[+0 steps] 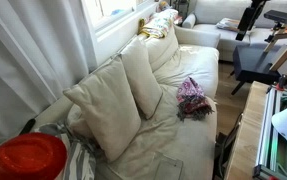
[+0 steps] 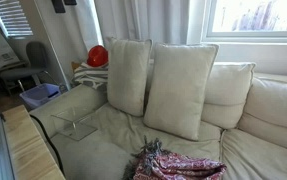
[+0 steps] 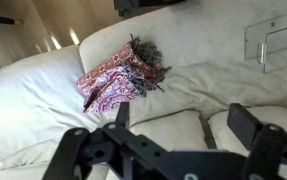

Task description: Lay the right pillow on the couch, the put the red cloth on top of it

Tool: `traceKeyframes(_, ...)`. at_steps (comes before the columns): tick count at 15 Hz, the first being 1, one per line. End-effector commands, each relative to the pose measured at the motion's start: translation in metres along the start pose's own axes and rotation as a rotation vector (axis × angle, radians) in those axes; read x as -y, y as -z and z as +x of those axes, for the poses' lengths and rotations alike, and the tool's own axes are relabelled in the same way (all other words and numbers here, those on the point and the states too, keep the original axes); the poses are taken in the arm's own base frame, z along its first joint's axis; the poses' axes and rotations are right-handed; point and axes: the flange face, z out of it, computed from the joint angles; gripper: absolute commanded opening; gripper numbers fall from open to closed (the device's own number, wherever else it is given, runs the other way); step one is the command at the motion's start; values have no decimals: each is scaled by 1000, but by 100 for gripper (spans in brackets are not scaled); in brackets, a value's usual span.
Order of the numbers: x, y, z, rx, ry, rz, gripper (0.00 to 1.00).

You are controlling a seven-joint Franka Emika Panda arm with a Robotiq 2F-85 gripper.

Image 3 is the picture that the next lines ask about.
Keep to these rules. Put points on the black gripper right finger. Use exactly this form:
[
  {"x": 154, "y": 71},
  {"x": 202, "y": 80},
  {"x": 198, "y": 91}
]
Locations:
[{"x": 266, "y": 142}]

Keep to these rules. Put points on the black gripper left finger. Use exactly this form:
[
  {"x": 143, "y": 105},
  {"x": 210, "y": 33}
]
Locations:
[{"x": 79, "y": 150}]

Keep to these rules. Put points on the red patterned fringed cloth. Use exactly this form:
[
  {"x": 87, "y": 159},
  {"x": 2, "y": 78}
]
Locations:
[{"x": 133, "y": 71}]

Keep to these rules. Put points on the beige fabric couch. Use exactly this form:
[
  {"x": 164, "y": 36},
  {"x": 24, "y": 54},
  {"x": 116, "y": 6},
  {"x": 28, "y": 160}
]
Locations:
[{"x": 202, "y": 42}]

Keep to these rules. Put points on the clear acrylic stand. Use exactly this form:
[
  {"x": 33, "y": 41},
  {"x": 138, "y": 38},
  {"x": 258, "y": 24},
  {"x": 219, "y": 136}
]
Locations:
[{"x": 266, "y": 44}]

